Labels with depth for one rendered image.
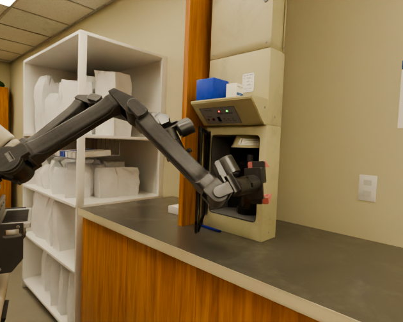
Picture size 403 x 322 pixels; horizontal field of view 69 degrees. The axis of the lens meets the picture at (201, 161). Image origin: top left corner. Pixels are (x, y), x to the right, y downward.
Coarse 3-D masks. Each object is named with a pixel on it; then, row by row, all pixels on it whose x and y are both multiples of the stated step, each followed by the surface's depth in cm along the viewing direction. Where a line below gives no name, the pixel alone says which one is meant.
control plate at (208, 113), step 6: (210, 108) 124; (216, 108) 122; (222, 108) 120; (228, 108) 118; (234, 108) 116; (204, 114) 129; (210, 114) 127; (216, 114) 125; (222, 114) 123; (228, 114) 121; (234, 114) 119; (210, 120) 130; (216, 120) 128; (222, 120) 126; (228, 120) 123; (234, 120) 121; (240, 120) 120
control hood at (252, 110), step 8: (232, 96) 113; (240, 96) 110; (248, 96) 108; (256, 96) 109; (192, 104) 129; (200, 104) 126; (208, 104) 123; (216, 104) 120; (224, 104) 118; (232, 104) 115; (240, 104) 113; (248, 104) 110; (256, 104) 109; (264, 104) 114; (200, 112) 130; (240, 112) 116; (248, 112) 114; (256, 112) 112; (264, 112) 114; (248, 120) 117; (256, 120) 115; (264, 120) 114
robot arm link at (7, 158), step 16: (112, 96) 95; (128, 96) 95; (96, 112) 93; (112, 112) 95; (128, 112) 93; (64, 128) 89; (80, 128) 90; (32, 144) 85; (48, 144) 86; (64, 144) 90; (0, 160) 80; (16, 160) 81; (32, 160) 85; (32, 176) 89
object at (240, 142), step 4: (236, 136) 133; (240, 136) 129; (244, 136) 127; (248, 136) 127; (252, 136) 126; (256, 136) 126; (236, 140) 130; (240, 140) 128; (244, 140) 126; (248, 140) 126; (252, 140) 126; (256, 140) 126; (232, 144) 132; (236, 144) 129; (240, 144) 127; (244, 144) 126; (248, 144) 125; (252, 144) 125; (256, 144) 125
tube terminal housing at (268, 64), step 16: (272, 48) 115; (224, 64) 130; (240, 64) 124; (256, 64) 119; (272, 64) 116; (240, 80) 125; (256, 80) 119; (272, 80) 116; (272, 96) 117; (272, 112) 118; (208, 128) 137; (224, 128) 131; (240, 128) 125; (256, 128) 119; (272, 128) 119; (272, 144) 120; (272, 160) 120; (272, 176) 121; (272, 192) 122; (208, 208) 138; (272, 208) 123; (208, 224) 138; (224, 224) 131; (240, 224) 125; (256, 224) 120; (272, 224) 124; (256, 240) 120
